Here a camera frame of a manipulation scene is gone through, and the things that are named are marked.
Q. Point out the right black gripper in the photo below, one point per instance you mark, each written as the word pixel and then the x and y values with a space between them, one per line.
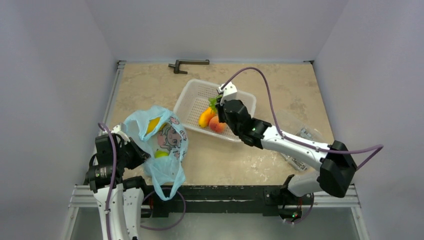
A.
pixel 224 110

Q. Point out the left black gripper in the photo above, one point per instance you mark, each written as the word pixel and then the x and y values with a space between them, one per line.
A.
pixel 140 155

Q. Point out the fake peach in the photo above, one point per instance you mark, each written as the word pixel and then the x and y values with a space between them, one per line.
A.
pixel 216 126

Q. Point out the orange yellow fake mango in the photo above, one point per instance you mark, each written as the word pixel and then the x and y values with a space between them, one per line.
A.
pixel 206 117

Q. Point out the light blue plastic bag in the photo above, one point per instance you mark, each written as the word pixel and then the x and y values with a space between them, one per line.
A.
pixel 166 173

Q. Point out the green fake grapes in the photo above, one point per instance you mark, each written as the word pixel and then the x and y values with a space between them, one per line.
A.
pixel 213 101

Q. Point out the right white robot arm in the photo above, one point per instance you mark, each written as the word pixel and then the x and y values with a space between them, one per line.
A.
pixel 334 170

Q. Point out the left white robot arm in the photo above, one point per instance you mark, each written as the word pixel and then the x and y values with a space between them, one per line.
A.
pixel 119 201

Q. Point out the green fake pear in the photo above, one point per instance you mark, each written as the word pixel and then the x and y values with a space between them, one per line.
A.
pixel 160 154

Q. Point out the white perforated plastic basket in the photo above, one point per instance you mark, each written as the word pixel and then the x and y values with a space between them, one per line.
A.
pixel 192 102

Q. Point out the clear plastic screw box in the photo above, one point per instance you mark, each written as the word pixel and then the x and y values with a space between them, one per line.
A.
pixel 292 125

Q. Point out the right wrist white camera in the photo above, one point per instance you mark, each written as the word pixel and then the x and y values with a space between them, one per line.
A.
pixel 228 91

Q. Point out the wrist white camera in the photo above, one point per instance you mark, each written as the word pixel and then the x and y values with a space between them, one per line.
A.
pixel 120 129
pixel 228 91

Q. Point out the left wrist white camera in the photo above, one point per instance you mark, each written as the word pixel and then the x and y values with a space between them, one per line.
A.
pixel 120 129

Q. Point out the dark metal bracket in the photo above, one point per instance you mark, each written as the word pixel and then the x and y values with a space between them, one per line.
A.
pixel 177 65

